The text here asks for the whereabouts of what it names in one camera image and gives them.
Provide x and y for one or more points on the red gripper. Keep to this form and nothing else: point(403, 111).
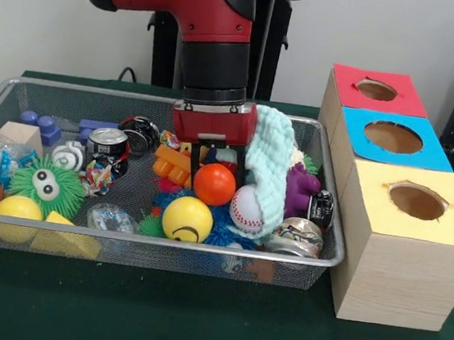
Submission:
point(216, 123)

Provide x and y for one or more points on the orange ball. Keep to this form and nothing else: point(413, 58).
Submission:
point(215, 185)

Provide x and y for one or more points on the mint green cloth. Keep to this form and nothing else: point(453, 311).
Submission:
point(269, 162)

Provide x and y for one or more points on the shallow metal mesh bin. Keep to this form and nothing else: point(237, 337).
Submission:
point(322, 267)

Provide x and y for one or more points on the wooden box with three holes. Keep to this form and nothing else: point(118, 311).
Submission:
point(403, 280)

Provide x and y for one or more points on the orange plastic toy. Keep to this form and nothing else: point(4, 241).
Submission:
point(170, 167)

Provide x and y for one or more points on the white baseball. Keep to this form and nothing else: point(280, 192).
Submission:
point(245, 211)

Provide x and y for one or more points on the yellow smiley ball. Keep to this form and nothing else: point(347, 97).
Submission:
point(186, 216)

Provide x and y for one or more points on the purple spiky toy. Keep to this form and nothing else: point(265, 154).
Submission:
point(303, 187)

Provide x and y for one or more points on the crushed silver can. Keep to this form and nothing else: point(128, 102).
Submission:
point(293, 235)

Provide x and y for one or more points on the green fuzzy ball with eyes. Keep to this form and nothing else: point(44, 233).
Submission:
point(44, 186)

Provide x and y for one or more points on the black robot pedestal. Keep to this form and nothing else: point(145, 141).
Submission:
point(274, 40)

